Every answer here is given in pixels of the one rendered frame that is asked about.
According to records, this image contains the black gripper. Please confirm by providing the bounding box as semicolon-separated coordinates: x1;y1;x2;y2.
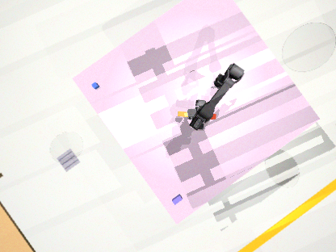
195;99;206;129

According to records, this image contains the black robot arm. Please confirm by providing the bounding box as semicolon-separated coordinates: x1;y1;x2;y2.
187;63;245;130

